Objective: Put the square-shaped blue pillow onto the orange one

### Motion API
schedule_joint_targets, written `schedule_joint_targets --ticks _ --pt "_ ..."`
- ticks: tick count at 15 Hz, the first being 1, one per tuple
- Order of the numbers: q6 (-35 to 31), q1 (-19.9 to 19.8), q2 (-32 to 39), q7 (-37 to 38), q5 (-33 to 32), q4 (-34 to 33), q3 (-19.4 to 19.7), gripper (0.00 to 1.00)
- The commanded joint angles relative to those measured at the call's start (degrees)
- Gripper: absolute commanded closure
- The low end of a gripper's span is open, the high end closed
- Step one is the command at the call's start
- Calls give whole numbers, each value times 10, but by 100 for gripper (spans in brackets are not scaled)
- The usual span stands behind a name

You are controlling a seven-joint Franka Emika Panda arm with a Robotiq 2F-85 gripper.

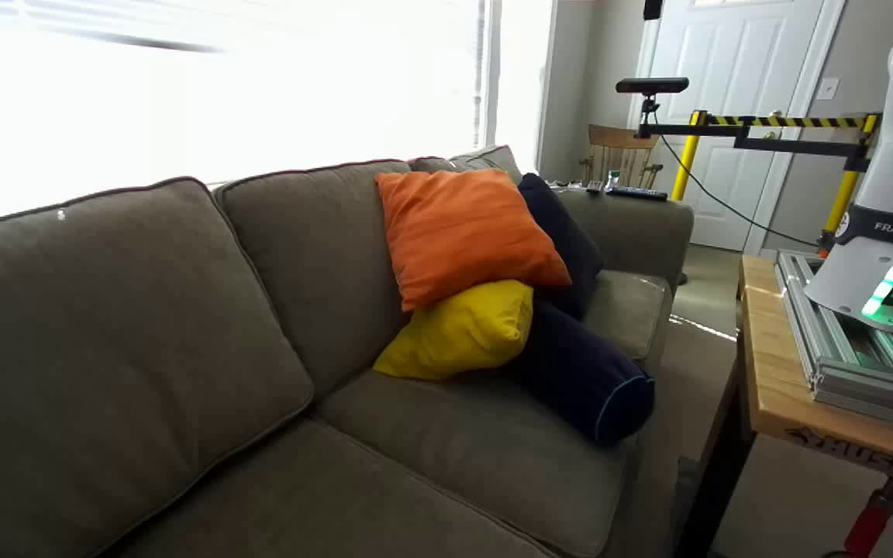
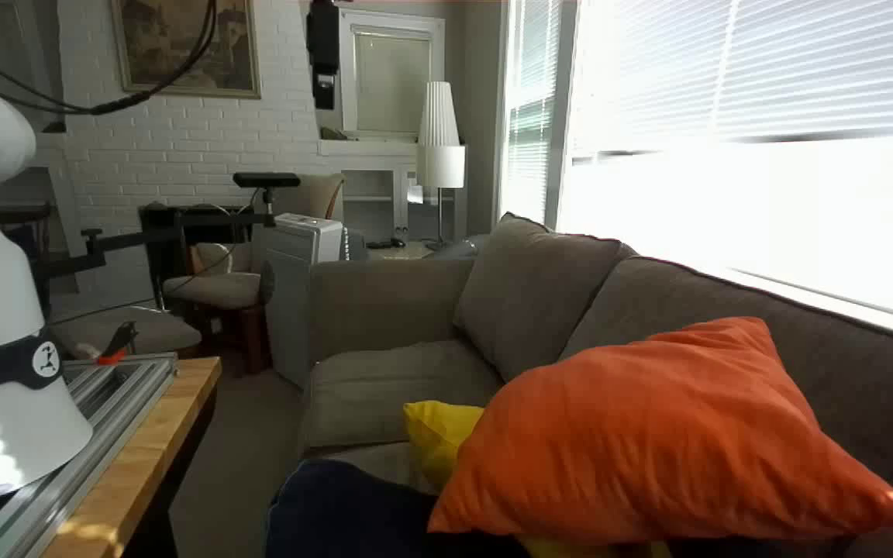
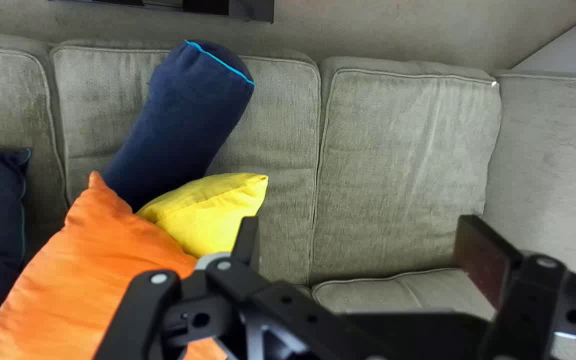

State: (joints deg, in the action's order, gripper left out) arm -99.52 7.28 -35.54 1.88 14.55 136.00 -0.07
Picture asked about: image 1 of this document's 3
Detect square dark blue pillow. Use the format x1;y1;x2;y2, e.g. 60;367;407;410
514;171;607;322

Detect aluminium rail robot base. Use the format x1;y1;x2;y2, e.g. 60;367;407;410
772;249;893;419

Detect orange square pillow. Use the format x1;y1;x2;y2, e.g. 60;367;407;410
371;167;574;317

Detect yellow pillow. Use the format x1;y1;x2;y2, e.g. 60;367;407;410
371;276;537;384

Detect dark blue bolster pillow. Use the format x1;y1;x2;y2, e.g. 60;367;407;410
513;299;660;448

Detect grey sofa back cushion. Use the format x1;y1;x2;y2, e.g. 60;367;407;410
407;142;523;189
0;175;317;558
212;155;423;400

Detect wooden chair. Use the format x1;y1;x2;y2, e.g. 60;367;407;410
581;120;667;195

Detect grey-brown fabric sofa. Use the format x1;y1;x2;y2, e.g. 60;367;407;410
0;142;698;558

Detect wooden workbench table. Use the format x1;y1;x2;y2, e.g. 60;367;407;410
735;255;893;485

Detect white panel door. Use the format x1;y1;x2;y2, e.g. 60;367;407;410
631;0;850;255

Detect red clamp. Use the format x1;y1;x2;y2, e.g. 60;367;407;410
839;477;893;558

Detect black stereo camera bar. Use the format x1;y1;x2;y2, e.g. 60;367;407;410
614;74;692;98

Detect black and yellow camera stand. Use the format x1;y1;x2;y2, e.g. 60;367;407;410
635;105;884;251

